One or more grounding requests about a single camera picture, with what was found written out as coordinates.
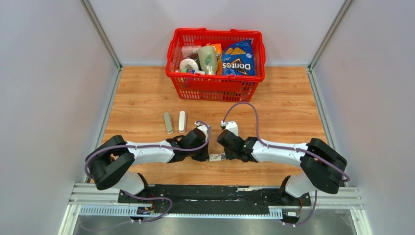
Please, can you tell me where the small staple box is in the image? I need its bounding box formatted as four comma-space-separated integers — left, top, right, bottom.
209, 153, 226, 162

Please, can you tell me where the greenish white stapler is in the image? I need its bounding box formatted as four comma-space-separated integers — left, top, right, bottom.
163, 112, 174, 134

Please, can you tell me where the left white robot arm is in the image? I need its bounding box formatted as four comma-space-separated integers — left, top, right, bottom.
84, 125, 210, 203

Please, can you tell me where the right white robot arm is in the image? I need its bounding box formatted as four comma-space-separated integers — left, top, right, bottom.
217, 130, 347, 205

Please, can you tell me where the red plastic shopping basket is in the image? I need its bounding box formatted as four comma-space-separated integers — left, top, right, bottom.
165, 28, 266, 102

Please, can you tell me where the small white blue box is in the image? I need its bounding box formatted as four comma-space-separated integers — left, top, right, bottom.
179, 68, 205, 75

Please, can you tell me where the blue Doritos chip bag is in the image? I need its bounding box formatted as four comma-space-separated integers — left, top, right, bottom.
221, 40, 255, 76

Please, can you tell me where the white tape roll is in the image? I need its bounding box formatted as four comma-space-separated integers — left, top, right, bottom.
179, 58, 199, 71

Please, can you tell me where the beige squeeze bottle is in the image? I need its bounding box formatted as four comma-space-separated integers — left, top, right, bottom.
198, 46, 218, 75

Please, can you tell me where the clear plastic wrapped packet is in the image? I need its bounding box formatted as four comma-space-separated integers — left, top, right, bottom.
181, 46, 202, 59

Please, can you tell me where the orange snack packet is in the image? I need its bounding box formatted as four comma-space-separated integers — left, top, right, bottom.
206, 43, 223, 75

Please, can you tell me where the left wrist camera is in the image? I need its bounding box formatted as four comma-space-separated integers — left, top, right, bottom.
194, 120, 211, 141

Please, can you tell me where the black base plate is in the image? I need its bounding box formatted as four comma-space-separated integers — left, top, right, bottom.
117, 184, 313, 215

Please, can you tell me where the white perforated cable tray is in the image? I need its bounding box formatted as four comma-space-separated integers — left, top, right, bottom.
78, 205, 283, 219

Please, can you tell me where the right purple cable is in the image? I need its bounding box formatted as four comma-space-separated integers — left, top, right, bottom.
222, 101, 351, 226

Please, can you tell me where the purple cable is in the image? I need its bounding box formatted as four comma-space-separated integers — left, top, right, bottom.
222, 101, 351, 226
84, 120, 212, 181

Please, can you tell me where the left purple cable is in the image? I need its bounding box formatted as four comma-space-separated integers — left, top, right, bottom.
84, 120, 212, 181

